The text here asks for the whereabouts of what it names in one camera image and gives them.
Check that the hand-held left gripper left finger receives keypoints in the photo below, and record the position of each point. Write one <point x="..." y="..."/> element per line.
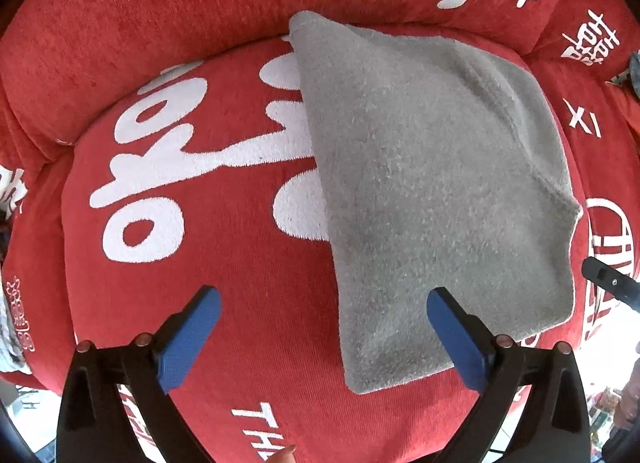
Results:
<point x="189" y="339"/>

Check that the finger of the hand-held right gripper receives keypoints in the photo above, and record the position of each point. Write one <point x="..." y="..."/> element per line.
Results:
<point x="612" y="282"/>

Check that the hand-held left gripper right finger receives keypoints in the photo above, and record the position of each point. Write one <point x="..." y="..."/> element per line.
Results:
<point x="456" y="339"/>

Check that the grey fleece garment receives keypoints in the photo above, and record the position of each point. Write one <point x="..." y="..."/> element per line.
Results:
<point x="430" y="178"/>

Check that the person's right hand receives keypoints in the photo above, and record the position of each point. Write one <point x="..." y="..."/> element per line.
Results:
<point x="630" y="400"/>

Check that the red sofa with white print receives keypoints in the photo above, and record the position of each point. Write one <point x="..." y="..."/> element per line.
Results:
<point x="200" y="153"/>

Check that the blue denim cloth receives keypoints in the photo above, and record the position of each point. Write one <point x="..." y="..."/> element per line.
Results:
<point x="627" y="70"/>

